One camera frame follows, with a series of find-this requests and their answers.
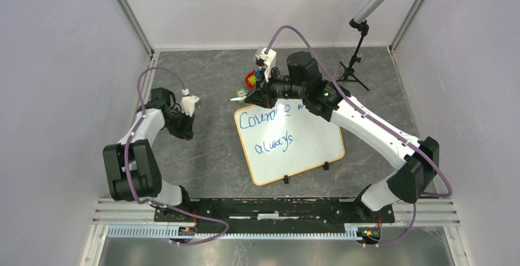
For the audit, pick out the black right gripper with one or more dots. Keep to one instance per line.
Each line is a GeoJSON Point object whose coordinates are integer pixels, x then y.
{"type": "Point", "coordinates": [262, 97]}

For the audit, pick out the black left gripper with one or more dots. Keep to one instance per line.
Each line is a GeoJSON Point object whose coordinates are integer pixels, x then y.
{"type": "Point", "coordinates": [186, 133]}

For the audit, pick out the blue whiteboard marker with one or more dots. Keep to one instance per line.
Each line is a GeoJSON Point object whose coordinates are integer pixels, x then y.
{"type": "Point", "coordinates": [241, 98]}

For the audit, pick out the yellow framed whiteboard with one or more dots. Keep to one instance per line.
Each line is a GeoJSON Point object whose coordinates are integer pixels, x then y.
{"type": "Point", "coordinates": [286, 140]}

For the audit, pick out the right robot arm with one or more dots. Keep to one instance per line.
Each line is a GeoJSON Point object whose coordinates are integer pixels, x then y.
{"type": "Point", "coordinates": [414, 159]}

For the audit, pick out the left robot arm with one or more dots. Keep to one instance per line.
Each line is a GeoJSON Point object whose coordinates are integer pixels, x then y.
{"type": "Point", "coordinates": [131, 168]}

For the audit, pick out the red toy boat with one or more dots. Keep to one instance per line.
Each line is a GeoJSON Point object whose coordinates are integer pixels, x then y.
{"type": "Point", "coordinates": [250, 74]}

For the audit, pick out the lime green toy brick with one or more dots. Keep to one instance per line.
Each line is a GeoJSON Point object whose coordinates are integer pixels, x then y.
{"type": "Point", "coordinates": [251, 81]}

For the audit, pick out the green owl toy block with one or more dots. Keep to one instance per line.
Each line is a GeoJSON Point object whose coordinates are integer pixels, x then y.
{"type": "Point", "coordinates": [241, 92]}

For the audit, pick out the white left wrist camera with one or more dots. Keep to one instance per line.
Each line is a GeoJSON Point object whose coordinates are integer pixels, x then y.
{"type": "Point", "coordinates": [188, 103]}

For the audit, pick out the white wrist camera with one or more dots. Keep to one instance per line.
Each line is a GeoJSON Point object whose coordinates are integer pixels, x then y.
{"type": "Point", "coordinates": [188, 103]}
{"type": "Point", "coordinates": [266, 60]}

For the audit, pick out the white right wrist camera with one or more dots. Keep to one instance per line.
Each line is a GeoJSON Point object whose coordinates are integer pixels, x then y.
{"type": "Point", "coordinates": [266, 60]}

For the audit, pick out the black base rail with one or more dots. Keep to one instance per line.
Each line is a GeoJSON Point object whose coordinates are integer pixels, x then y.
{"type": "Point", "coordinates": [271, 216]}

